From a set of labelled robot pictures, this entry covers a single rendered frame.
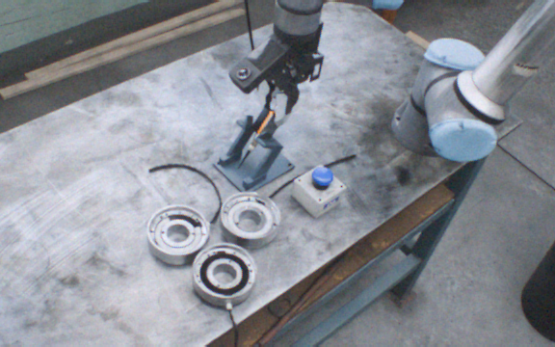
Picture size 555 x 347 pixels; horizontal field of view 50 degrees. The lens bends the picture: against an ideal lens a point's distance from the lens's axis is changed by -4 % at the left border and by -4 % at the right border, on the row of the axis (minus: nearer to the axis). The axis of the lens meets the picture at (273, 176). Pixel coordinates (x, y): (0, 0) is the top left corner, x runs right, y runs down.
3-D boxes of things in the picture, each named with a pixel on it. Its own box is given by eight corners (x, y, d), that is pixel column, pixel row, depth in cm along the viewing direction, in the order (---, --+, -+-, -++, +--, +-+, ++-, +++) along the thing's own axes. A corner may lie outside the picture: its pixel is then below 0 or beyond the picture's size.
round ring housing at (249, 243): (260, 261, 106) (263, 248, 103) (208, 235, 108) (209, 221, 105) (286, 221, 113) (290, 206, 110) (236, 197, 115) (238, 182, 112)
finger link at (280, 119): (306, 123, 115) (311, 83, 108) (283, 136, 112) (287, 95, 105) (295, 116, 116) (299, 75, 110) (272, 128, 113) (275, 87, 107)
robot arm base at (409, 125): (419, 99, 141) (433, 66, 134) (469, 139, 135) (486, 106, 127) (378, 123, 134) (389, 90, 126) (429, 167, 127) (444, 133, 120)
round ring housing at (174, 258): (164, 277, 101) (163, 264, 98) (138, 231, 107) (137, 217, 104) (219, 253, 106) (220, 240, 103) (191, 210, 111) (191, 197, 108)
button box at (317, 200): (315, 219, 114) (320, 202, 110) (290, 195, 117) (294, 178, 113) (345, 200, 118) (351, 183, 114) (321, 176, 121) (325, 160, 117)
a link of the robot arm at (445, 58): (461, 84, 131) (483, 34, 121) (471, 126, 122) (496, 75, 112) (408, 76, 130) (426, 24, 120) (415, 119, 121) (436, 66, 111)
